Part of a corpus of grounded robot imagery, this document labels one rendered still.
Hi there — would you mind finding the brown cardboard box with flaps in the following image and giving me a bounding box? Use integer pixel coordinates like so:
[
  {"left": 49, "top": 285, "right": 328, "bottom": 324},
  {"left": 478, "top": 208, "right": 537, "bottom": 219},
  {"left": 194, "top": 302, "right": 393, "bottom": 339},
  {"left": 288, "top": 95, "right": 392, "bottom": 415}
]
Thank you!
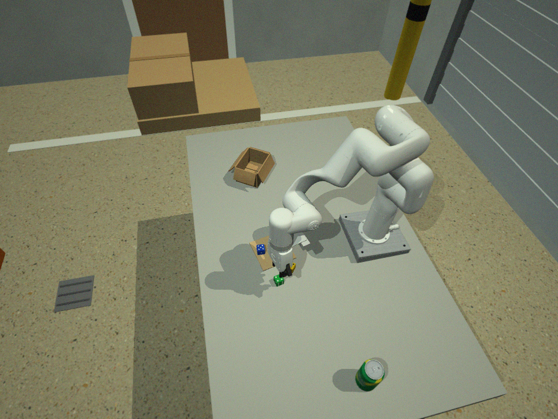
[{"left": 228, "top": 147, "right": 275, "bottom": 188}]

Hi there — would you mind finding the tan square mat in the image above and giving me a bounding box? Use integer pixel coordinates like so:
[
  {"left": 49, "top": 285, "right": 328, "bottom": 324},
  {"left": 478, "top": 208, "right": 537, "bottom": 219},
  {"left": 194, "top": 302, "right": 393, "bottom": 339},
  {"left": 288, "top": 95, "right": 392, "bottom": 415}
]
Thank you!
[{"left": 250, "top": 235, "right": 273, "bottom": 271}]

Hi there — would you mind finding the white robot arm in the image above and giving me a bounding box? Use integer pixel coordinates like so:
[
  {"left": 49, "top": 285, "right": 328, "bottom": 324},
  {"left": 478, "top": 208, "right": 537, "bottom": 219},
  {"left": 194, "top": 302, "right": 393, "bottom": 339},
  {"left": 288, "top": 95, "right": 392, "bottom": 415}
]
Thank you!
[{"left": 269, "top": 105, "right": 434, "bottom": 252}]

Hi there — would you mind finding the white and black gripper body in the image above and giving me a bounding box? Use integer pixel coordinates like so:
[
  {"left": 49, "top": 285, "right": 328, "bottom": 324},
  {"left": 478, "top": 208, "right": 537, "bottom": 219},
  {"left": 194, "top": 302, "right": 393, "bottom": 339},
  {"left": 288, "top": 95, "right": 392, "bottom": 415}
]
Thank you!
[{"left": 267, "top": 239, "right": 293, "bottom": 272}]

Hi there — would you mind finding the green drink can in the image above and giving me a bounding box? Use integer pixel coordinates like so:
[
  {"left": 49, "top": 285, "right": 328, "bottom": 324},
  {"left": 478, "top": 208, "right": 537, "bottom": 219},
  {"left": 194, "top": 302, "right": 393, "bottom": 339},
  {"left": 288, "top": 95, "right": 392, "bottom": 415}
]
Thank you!
[{"left": 355, "top": 359, "right": 385, "bottom": 391}]

